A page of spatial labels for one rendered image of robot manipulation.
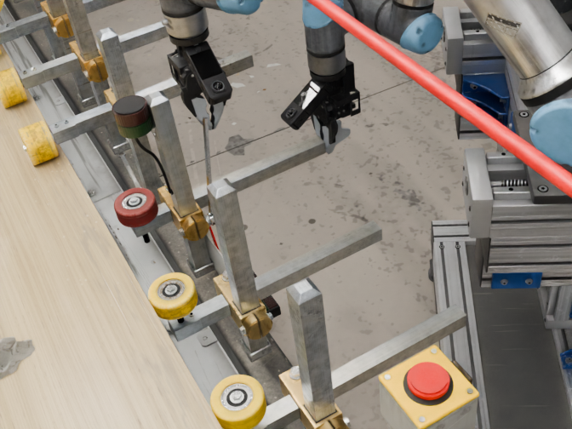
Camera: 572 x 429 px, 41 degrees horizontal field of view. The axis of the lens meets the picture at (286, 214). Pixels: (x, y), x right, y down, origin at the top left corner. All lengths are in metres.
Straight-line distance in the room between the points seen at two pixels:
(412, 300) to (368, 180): 0.59
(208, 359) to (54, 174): 0.49
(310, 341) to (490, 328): 1.11
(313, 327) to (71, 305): 0.49
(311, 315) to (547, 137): 0.39
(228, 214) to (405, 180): 1.70
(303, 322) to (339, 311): 1.39
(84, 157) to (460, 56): 1.02
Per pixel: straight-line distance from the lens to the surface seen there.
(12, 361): 1.30
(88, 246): 1.44
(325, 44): 1.47
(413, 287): 2.46
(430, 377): 0.76
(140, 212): 1.47
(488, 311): 2.14
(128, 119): 1.31
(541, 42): 1.05
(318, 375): 1.12
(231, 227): 1.20
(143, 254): 1.80
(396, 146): 2.97
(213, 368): 1.55
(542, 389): 2.01
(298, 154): 1.60
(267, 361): 1.44
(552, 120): 1.06
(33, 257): 1.47
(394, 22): 1.43
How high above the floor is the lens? 1.86
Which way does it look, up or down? 43 degrees down
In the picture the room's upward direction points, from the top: 8 degrees counter-clockwise
